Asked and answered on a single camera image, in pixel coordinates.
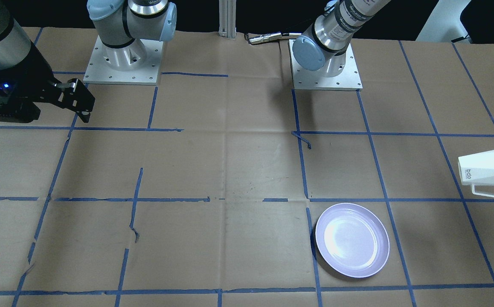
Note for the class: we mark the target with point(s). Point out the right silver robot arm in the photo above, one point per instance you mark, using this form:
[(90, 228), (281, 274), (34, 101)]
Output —
[(118, 22)]

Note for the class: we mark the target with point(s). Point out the brown paper table cover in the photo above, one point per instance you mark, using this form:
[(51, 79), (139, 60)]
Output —
[(196, 192)]

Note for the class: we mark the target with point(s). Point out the lilac plate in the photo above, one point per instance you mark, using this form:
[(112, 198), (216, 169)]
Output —
[(352, 240)]

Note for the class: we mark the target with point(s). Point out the white faceted cup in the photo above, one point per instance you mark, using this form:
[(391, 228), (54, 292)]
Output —
[(477, 170)]

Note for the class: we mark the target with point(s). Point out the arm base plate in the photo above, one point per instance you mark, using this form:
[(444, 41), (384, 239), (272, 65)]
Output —
[(136, 64), (339, 73)]

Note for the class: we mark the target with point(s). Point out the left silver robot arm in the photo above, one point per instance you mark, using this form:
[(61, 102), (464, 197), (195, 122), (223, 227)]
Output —
[(323, 64)]

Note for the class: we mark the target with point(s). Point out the aluminium frame post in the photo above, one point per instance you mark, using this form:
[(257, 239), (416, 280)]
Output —
[(227, 19)]

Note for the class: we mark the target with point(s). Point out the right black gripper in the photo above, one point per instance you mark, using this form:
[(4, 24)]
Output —
[(35, 75)]

